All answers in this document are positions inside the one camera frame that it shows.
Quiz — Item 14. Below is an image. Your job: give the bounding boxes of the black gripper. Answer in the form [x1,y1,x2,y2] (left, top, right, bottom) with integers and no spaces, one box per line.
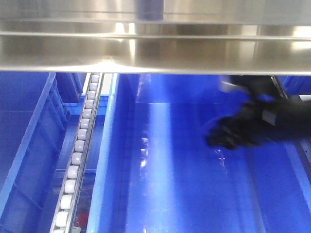
[205,75,311,150]

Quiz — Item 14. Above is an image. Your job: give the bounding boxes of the steel shelf beam overhead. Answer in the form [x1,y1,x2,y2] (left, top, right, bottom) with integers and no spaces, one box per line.
[0,0,311,75]

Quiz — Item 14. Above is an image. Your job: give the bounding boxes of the large blue target bin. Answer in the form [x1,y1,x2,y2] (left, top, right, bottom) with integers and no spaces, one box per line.
[87,74,311,233]

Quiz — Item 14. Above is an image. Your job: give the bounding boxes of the blue bin on left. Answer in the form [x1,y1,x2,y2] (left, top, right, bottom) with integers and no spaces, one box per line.
[0,71,71,233]

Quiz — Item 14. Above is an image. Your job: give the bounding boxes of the left white roller track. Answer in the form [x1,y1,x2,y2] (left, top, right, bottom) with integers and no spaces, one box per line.
[50,72,104,233]

